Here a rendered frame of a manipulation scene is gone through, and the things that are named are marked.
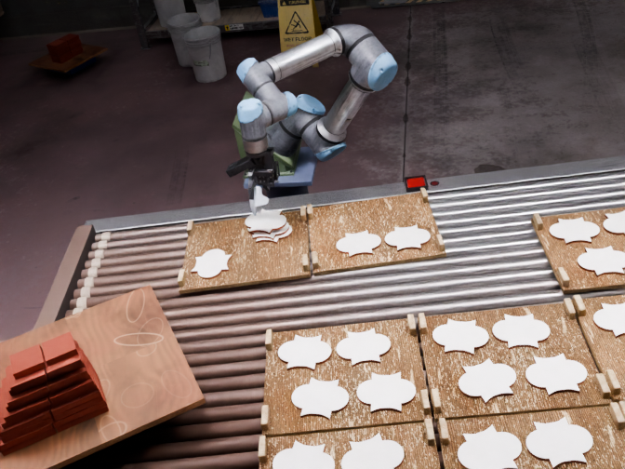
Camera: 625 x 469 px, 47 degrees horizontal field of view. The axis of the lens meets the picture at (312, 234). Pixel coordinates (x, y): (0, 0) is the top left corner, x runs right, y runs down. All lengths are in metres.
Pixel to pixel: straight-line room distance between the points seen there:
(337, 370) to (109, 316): 0.65
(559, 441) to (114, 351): 1.11
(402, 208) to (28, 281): 2.44
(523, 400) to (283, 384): 0.59
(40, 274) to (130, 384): 2.45
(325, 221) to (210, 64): 3.64
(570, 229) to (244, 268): 1.01
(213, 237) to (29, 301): 1.85
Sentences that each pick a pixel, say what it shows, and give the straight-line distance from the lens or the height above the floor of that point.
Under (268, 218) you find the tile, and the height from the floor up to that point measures 0.98.
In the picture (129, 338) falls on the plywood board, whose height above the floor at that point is 1.04.
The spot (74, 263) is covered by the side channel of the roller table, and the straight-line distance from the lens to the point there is 2.51.
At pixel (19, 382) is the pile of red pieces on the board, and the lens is 1.73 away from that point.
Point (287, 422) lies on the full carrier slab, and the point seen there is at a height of 0.94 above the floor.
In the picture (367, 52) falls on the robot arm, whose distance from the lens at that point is 2.39.
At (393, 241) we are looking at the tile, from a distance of 2.27.
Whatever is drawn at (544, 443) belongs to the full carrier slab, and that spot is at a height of 0.95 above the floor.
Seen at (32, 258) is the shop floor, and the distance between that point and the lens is 4.43.
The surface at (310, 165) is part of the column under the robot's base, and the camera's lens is 2.85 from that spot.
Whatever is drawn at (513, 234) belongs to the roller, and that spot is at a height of 0.91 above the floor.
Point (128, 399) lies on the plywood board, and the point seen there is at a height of 1.04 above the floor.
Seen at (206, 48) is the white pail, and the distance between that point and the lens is 5.86.
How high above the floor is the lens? 2.32
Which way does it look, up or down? 36 degrees down
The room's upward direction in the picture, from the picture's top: 9 degrees counter-clockwise
